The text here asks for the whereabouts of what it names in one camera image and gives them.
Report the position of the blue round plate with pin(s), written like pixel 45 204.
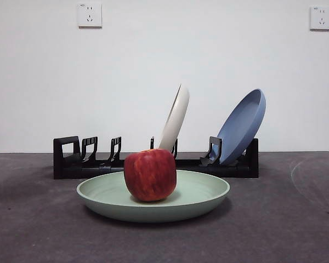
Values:
pixel 238 131

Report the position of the cream round plate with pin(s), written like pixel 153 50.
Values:
pixel 176 117

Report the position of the green round plate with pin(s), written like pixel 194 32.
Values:
pixel 203 197

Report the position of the white wall socket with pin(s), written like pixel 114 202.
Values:
pixel 321 18
pixel 89 15

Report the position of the red apple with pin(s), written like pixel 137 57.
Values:
pixel 150 175

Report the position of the black plate rack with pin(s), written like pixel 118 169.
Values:
pixel 71 171

